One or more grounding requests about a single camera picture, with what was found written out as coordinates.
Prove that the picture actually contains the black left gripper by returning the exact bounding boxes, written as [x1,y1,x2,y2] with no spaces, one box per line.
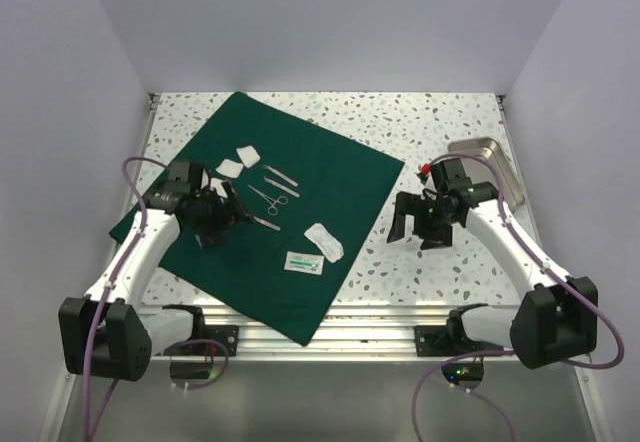
[187,179,254,248]

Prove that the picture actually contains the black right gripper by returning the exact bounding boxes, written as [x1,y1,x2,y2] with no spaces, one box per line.
[387,190,458,251]

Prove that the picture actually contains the white gauze pad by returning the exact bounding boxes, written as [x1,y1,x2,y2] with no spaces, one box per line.
[209,178,228,198]
[216,159,244,179]
[236,145,261,169]

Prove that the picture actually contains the steel scalpel handle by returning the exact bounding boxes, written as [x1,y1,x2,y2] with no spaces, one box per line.
[252,216,281,232]

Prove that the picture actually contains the steel hemostat forceps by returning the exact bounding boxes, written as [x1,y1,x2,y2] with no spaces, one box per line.
[248,185,288,216]

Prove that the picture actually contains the straight steel tweezers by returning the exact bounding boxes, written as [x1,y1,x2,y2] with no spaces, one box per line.
[262,164,299,187]

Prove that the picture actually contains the curved steel tweezers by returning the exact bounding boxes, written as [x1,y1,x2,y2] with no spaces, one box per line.
[263,176,300,198]

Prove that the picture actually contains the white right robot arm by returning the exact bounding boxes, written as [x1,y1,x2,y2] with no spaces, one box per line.
[387,156,598,369]

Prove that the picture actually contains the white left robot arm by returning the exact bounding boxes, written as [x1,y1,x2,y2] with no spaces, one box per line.
[58,160,255,381]

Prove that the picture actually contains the dark green surgical cloth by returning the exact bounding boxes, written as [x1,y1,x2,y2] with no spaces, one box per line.
[109,91,406,348]

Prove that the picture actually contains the white crinkled sterile pouch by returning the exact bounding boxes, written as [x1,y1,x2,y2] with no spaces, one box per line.
[304,223,344,263]

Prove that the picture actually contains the green striped white packet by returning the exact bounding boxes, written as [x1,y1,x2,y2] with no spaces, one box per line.
[284,251,325,275]

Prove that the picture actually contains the stainless steel tray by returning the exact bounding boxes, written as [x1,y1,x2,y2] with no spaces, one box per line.
[448,137,526,213]

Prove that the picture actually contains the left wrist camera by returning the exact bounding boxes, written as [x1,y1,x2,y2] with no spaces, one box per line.
[165,160,210,195]

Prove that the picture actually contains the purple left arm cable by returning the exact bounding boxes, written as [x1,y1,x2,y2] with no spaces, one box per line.
[83,157,231,442]

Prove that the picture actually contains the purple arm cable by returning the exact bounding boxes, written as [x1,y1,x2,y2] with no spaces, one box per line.
[411,155,626,442]
[83,157,231,442]

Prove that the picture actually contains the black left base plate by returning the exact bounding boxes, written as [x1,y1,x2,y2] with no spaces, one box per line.
[162,304,239,357]

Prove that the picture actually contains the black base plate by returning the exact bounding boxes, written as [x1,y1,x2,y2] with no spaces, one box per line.
[413,305,482,357]
[162,304,239,357]

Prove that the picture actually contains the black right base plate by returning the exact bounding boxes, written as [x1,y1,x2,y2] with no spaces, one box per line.
[413,305,482,357]

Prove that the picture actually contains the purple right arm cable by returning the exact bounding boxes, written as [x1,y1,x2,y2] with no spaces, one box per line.
[411,155,626,442]

